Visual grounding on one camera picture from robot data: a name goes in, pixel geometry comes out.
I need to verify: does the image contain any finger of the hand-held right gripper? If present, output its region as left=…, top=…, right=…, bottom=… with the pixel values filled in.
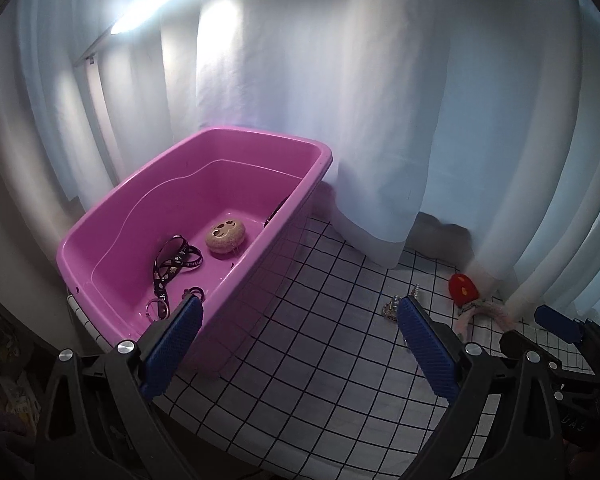
left=500, top=332, right=600, bottom=401
left=534, top=304, right=600, bottom=381

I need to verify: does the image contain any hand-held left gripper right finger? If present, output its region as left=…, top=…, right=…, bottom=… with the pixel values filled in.
left=396, top=295, right=568, bottom=480

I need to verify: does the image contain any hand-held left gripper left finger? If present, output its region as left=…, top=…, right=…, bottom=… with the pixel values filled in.
left=34, top=292, right=203, bottom=480

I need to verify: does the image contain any silver chain necklace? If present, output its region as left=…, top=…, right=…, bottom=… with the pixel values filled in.
left=382, top=284, right=423, bottom=350

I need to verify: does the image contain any black printed lanyard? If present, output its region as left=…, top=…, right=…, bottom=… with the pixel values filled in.
left=146, top=235, right=204, bottom=321

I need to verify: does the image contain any beige round smiley ornament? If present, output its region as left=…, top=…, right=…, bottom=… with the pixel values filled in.
left=205, top=217, right=247, bottom=257

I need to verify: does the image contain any black chunky bracelet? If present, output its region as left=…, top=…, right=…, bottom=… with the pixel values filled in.
left=262, top=194, right=289, bottom=228

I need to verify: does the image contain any pink plastic tub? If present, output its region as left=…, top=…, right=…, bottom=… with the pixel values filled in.
left=56, top=126, right=334, bottom=377

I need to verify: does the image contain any red plush toy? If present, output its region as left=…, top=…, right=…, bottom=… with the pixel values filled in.
left=448, top=273, right=481, bottom=307

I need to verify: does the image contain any white grid tablecloth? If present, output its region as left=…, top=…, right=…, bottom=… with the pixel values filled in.
left=67, top=180, right=600, bottom=480

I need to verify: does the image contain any printed cloth pile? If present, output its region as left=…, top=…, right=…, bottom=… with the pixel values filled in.
left=0, top=312, right=38, bottom=441

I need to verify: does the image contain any white curtain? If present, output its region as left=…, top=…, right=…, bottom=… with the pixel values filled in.
left=0, top=0, right=600, bottom=331

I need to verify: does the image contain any strip light fixture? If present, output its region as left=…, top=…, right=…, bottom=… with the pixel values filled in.
left=72, top=0, right=231, bottom=68

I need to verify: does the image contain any pink fluffy hair tie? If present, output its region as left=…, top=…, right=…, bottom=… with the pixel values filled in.
left=456, top=300, right=511, bottom=341

